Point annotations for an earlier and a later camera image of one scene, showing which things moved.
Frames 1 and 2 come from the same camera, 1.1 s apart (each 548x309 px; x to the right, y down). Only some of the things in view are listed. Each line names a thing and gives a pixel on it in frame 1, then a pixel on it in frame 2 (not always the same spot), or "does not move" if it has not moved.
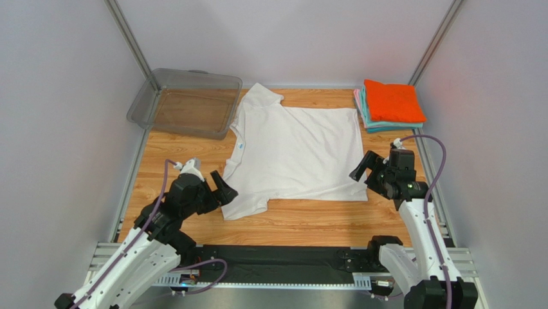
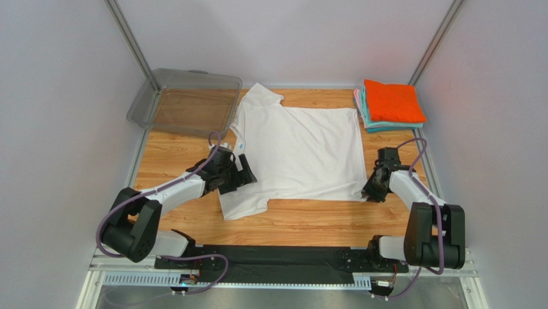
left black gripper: (224, 193) → (242, 176)
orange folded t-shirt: (393, 103) does not move
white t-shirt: (286, 153) does not move
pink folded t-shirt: (357, 98) does not move
